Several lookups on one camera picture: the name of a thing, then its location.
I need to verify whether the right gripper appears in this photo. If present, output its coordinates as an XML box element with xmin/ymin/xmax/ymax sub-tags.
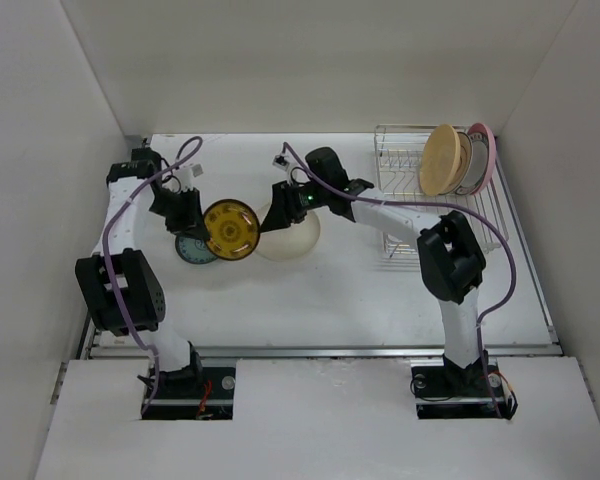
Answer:
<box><xmin>259</xmin><ymin>179</ymin><xmax>329</xmax><ymax>232</ymax></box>

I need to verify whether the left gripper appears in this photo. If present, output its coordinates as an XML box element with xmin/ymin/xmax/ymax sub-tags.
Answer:
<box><xmin>149</xmin><ymin>186</ymin><xmax>210</xmax><ymax>241</ymax></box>

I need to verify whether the blue floral plate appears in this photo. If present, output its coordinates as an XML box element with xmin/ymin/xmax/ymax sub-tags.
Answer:
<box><xmin>174</xmin><ymin>234</ymin><xmax>218</xmax><ymax>265</ymax></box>

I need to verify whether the cream white plate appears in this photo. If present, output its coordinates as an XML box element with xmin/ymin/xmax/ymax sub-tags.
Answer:
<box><xmin>255</xmin><ymin>211</ymin><xmax>321</xmax><ymax>262</ymax></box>

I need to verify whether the small brown plate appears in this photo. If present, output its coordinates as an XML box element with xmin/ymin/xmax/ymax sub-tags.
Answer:
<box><xmin>204</xmin><ymin>199</ymin><xmax>261</xmax><ymax>261</ymax></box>

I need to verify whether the yellow wooden plate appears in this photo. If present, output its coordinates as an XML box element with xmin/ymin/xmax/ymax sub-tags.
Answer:
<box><xmin>419</xmin><ymin>124</ymin><xmax>460</xmax><ymax>196</ymax></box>

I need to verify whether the white patterned plate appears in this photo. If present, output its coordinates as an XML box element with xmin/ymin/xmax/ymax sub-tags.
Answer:
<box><xmin>447</xmin><ymin>132</ymin><xmax>473</xmax><ymax>195</ymax></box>

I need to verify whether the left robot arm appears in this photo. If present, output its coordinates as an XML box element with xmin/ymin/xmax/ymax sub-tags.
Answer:
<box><xmin>75</xmin><ymin>147</ymin><xmax>210</xmax><ymax>397</ymax></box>

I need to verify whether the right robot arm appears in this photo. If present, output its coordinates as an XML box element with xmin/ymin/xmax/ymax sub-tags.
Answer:
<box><xmin>261</xmin><ymin>146</ymin><xmax>486</xmax><ymax>394</ymax></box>

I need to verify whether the pink rimmed plate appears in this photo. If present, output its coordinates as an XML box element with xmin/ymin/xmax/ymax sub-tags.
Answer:
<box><xmin>459</xmin><ymin>122</ymin><xmax>497</xmax><ymax>195</ymax></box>

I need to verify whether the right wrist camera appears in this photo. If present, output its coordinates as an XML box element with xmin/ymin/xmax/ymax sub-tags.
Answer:
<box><xmin>272</xmin><ymin>154</ymin><xmax>290</xmax><ymax>170</ymax></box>

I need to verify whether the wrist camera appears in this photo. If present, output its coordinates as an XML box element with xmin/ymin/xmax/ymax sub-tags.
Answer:
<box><xmin>178</xmin><ymin>164</ymin><xmax>203</xmax><ymax>190</ymax></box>
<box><xmin>272</xmin><ymin>154</ymin><xmax>290</xmax><ymax>170</ymax></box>

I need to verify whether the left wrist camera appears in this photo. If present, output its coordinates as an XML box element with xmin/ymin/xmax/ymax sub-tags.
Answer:
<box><xmin>178</xmin><ymin>164</ymin><xmax>203</xmax><ymax>190</ymax></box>

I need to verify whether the wire dish rack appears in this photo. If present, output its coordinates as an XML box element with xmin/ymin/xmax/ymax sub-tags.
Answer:
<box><xmin>373</xmin><ymin>123</ymin><xmax>511</xmax><ymax>260</ymax></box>

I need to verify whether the front aluminium rail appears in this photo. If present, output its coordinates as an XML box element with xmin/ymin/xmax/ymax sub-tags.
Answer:
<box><xmin>76</xmin><ymin>344</ymin><xmax>564</xmax><ymax>360</ymax></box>

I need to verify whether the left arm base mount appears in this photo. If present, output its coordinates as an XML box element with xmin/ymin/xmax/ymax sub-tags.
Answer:
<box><xmin>138</xmin><ymin>366</ymin><xmax>236</xmax><ymax>421</ymax></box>

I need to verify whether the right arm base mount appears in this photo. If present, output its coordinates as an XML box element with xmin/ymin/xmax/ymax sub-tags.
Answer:
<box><xmin>410</xmin><ymin>362</ymin><xmax>519</xmax><ymax>420</ymax></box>

